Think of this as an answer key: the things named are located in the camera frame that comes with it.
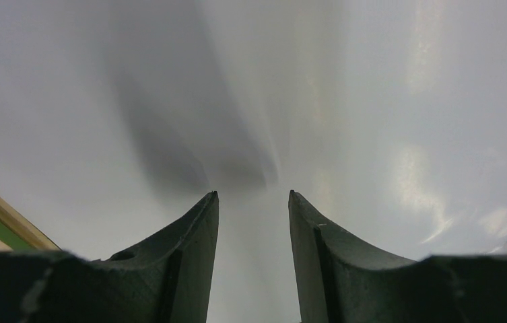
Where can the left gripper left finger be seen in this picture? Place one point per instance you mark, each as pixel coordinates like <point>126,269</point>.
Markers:
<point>163,278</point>

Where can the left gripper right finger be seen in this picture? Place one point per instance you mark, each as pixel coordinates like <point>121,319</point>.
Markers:
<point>341,278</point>

